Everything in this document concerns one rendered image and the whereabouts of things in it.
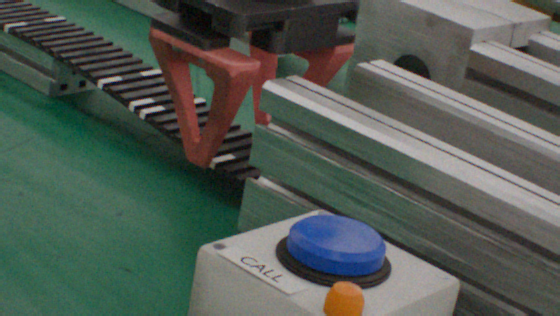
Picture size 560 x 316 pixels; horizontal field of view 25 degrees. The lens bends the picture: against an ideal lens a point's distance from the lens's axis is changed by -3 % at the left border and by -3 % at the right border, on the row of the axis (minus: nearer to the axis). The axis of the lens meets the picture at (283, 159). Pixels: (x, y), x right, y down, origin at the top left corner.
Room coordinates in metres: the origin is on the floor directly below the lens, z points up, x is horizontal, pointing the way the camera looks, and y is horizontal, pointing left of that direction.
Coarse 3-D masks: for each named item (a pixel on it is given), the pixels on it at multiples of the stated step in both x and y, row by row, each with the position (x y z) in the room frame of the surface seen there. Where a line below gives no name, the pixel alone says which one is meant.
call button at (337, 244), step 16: (304, 224) 0.47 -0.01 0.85; (320, 224) 0.47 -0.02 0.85; (336, 224) 0.48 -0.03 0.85; (352, 224) 0.48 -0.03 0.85; (288, 240) 0.47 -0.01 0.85; (304, 240) 0.46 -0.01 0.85; (320, 240) 0.46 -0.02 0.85; (336, 240) 0.46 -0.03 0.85; (352, 240) 0.46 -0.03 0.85; (368, 240) 0.47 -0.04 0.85; (304, 256) 0.45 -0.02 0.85; (320, 256) 0.45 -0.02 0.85; (336, 256) 0.45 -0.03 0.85; (352, 256) 0.45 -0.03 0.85; (368, 256) 0.46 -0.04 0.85; (384, 256) 0.46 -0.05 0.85; (336, 272) 0.45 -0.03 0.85; (352, 272) 0.45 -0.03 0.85; (368, 272) 0.45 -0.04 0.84
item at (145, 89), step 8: (144, 80) 0.74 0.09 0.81; (152, 80) 0.74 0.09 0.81; (160, 80) 0.74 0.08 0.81; (112, 88) 0.71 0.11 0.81; (120, 88) 0.72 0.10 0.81; (128, 88) 0.72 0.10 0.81; (136, 88) 0.72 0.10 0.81; (144, 88) 0.73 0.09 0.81; (152, 88) 0.73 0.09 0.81; (160, 88) 0.73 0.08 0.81; (112, 96) 0.71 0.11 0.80; (120, 96) 0.71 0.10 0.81; (128, 96) 0.71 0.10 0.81; (136, 96) 0.71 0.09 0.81; (144, 96) 0.72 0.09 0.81; (152, 96) 0.72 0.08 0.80; (160, 96) 0.73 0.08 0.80
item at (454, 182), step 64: (384, 64) 0.68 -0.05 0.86; (256, 128) 0.61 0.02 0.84; (320, 128) 0.58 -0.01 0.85; (384, 128) 0.57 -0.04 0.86; (448, 128) 0.62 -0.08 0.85; (512, 128) 0.61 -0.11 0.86; (256, 192) 0.60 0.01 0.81; (320, 192) 0.58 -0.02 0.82; (384, 192) 0.55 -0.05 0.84; (448, 192) 0.53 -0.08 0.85; (512, 192) 0.52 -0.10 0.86; (448, 256) 0.53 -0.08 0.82; (512, 256) 0.51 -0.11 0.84
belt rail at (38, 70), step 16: (0, 32) 0.79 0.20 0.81; (0, 48) 0.80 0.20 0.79; (16, 48) 0.78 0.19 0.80; (32, 48) 0.77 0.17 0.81; (0, 64) 0.79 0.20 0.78; (16, 64) 0.78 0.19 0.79; (32, 64) 0.78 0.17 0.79; (48, 64) 0.76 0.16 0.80; (64, 64) 0.76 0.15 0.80; (32, 80) 0.77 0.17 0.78; (48, 80) 0.76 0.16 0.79; (64, 80) 0.76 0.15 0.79; (80, 80) 0.78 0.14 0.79; (48, 96) 0.75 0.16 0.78
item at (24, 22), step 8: (32, 16) 0.81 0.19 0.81; (40, 16) 0.81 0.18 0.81; (48, 16) 0.82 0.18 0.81; (56, 16) 0.82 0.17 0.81; (0, 24) 0.78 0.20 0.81; (8, 24) 0.78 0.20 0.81; (16, 24) 0.79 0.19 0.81; (24, 24) 0.79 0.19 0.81; (32, 24) 0.79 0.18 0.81; (40, 24) 0.80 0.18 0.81; (8, 32) 0.78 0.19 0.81
